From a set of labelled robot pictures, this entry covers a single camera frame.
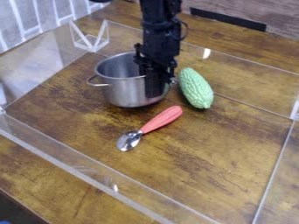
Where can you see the stainless steel pot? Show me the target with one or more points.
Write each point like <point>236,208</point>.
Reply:
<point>122,84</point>

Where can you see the black wall strip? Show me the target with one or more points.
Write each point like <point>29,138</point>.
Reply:
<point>228,19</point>

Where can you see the green bitter gourd toy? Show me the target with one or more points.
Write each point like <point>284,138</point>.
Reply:
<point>195,88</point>

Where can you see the clear acrylic enclosure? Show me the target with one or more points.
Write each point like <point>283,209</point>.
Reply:
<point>220,166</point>

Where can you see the pink handled metal spoon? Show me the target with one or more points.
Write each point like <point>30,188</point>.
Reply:
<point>128,141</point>

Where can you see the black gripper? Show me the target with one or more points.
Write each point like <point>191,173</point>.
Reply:
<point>156,52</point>

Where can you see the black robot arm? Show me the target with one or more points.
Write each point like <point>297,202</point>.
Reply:
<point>157,11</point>

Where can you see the clear acrylic corner bracket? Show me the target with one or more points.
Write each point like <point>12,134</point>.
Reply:
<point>89,42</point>

